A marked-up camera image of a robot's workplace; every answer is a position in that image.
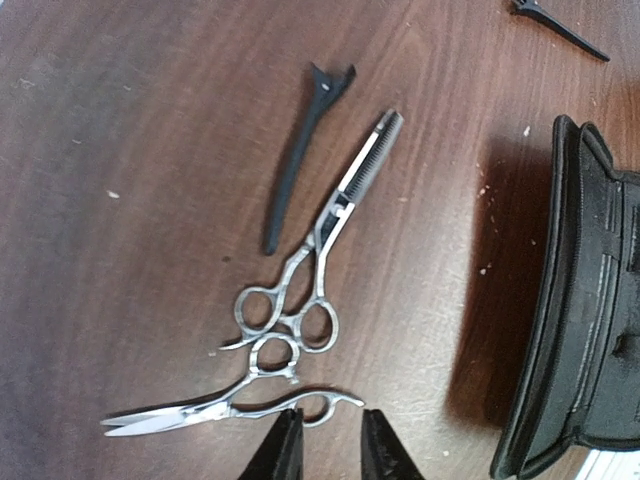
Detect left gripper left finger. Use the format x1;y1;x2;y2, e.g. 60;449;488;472
238;409;304;480

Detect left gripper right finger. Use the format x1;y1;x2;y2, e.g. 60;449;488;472
360;409;424;480

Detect silver straight scissors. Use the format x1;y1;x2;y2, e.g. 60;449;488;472
100;332;365;437

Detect silver thinning scissors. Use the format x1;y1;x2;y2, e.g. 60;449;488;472
221;109;404;354

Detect black zip tool case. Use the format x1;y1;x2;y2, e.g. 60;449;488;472
490;115;639;479

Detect black hair clip centre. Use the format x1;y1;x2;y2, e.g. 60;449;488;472
262;63;357;256

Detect black hair clip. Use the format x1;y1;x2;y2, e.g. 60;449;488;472
262;63;357;256
512;0;611;62

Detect black hair clip right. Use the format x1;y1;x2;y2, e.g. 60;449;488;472
512;0;611;62

